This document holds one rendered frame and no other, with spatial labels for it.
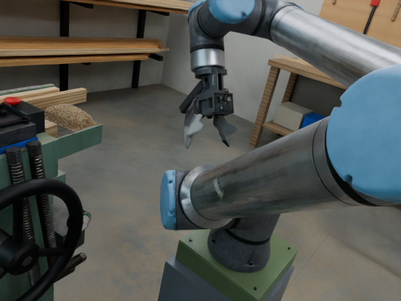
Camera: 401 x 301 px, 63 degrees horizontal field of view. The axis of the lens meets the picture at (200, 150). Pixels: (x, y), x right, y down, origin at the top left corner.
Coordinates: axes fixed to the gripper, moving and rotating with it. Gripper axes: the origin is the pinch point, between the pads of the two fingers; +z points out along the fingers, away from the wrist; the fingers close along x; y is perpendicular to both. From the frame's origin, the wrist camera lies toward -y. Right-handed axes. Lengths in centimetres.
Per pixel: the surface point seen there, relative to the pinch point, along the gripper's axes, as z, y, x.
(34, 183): 4.7, 5.8, -44.0
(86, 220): 18.2, -25.6, -23.6
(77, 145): -2.6, -21.4, -26.4
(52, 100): -16.2, -32.4, -28.8
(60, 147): -2.2, -19.1, -31.6
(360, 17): -113, -61, 250
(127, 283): 61, -77, 14
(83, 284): 58, -86, -3
